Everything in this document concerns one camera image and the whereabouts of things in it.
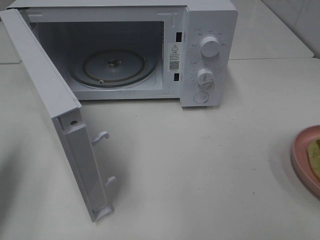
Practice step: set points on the pink round plate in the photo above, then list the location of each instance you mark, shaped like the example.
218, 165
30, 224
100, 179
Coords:
300, 158

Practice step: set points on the white microwave oven body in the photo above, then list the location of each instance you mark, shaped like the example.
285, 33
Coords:
70, 29

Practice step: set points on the white warning label sticker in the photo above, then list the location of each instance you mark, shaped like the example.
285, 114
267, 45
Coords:
174, 56

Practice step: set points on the upper white power knob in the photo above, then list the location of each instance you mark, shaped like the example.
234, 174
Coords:
210, 46

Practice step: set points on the white timer knob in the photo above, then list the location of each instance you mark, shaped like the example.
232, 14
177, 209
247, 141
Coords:
205, 76

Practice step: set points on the green lettuce leaf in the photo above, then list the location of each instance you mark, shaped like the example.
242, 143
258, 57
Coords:
313, 151

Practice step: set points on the white microwave door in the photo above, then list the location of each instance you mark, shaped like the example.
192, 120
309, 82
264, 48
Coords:
63, 109

